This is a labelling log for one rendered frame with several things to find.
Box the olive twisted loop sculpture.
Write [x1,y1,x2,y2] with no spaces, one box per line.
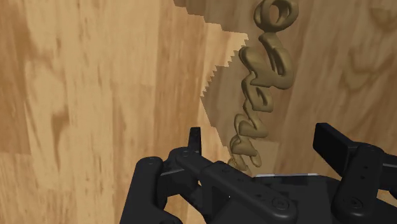
[227,0,300,173]

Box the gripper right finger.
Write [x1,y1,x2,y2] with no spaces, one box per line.
[312,122,397,224]

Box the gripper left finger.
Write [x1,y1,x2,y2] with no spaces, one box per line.
[119,127,299,224]

